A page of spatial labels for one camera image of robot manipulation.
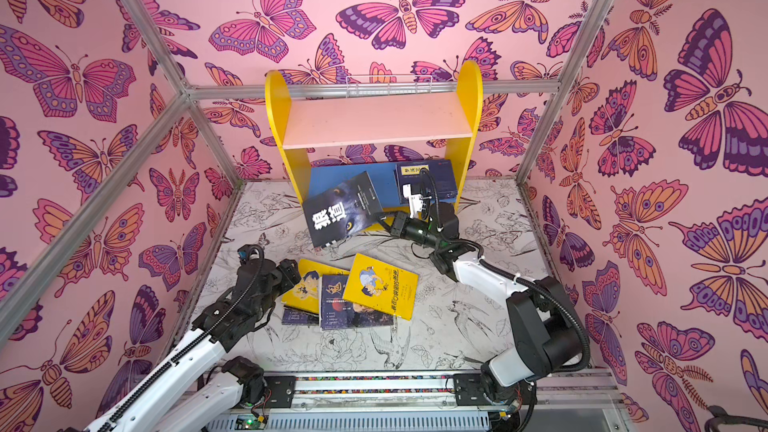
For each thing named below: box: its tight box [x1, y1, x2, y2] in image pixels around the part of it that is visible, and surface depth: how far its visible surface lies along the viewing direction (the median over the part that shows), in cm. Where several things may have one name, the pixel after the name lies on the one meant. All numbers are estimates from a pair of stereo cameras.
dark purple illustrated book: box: [319, 274, 394, 331], surface depth 83 cm
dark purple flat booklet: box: [281, 307, 320, 326], surface depth 87 cm
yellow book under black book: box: [343, 253, 420, 321], surface depth 89 cm
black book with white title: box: [302, 171, 384, 248], surface depth 81 cm
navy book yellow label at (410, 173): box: [396, 159, 458, 204], surface depth 98 cm
